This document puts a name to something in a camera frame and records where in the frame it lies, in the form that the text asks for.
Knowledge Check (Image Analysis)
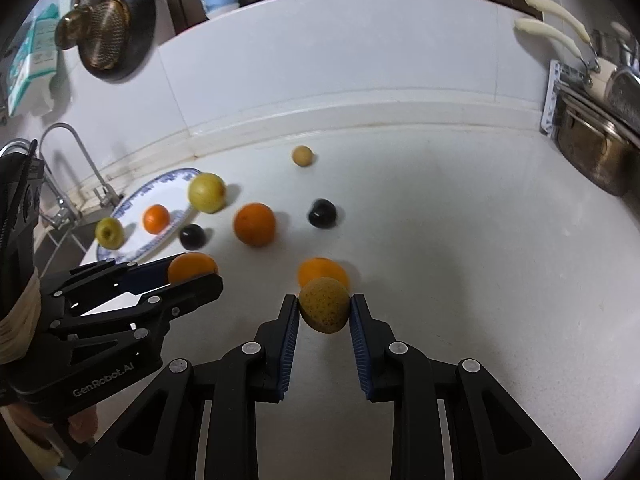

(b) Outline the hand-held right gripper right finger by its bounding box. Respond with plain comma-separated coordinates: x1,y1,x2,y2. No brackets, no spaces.
350,294,583,480

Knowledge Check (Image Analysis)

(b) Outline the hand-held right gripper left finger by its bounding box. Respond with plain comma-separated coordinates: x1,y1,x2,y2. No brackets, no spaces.
67,294,301,480

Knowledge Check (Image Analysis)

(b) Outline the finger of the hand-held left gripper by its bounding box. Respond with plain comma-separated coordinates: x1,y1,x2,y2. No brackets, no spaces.
47,272,224,356
40,256,173,311

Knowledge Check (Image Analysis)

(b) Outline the orange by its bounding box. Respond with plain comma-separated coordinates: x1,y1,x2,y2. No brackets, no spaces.
298,257,350,293
233,202,277,248
167,252,219,286
143,204,171,234

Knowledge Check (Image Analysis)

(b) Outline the brown speckled pear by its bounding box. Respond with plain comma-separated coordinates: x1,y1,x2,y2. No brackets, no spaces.
298,277,351,334

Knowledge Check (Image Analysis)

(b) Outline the dark plum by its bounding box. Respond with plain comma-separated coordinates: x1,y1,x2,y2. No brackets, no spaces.
307,199,337,230
179,224,206,250

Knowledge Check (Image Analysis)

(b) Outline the blue and white plate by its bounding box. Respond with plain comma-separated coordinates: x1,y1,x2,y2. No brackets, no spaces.
96,167,205,264

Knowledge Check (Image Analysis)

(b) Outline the green pear back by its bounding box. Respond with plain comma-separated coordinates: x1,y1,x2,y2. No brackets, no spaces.
188,172,227,213

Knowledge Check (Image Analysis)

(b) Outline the person's left hand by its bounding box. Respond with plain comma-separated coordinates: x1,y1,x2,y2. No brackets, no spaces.
0,402,98,476

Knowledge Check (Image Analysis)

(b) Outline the small green apple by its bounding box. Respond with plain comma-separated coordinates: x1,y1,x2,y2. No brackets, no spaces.
95,217,125,249

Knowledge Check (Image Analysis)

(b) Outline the stainless steel sink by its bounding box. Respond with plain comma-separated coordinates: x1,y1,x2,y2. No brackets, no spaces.
35,210,101,281

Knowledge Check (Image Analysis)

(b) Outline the short chrome faucet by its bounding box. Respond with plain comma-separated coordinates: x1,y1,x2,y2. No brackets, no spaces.
0,138,83,231

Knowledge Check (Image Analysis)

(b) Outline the steel gooseneck faucet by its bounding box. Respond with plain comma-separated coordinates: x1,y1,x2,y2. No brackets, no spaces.
38,122,123,206

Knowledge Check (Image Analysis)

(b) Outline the woven bamboo strainer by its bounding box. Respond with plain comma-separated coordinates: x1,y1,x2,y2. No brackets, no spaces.
55,0,133,72

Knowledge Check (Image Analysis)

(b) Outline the teal tissue pack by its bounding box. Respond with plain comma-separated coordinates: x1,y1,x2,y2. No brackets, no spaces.
5,0,63,116

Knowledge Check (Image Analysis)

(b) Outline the woven basket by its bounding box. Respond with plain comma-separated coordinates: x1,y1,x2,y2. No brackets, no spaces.
77,0,157,82

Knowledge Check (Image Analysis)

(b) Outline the steel pot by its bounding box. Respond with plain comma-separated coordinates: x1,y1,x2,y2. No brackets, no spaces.
555,95,640,197

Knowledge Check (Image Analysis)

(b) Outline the blue patterned white rack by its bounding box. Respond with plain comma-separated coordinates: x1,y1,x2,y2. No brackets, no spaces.
541,60,567,138

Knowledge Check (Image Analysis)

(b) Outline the steel pot lid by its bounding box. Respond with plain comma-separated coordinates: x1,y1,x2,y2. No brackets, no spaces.
602,67,640,131

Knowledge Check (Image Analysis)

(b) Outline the cream handled utensil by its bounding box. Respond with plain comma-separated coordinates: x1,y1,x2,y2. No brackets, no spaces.
523,0,601,73
515,17,588,68

